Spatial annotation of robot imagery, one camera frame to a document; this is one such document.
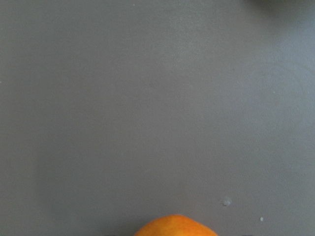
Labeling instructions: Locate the orange mandarin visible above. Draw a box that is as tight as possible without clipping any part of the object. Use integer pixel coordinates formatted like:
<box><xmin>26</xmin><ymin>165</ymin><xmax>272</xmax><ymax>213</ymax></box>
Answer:
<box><xmin>134</xmin><ymin>214</ymin><xmax>218</xmax><ymax>236</ymax></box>

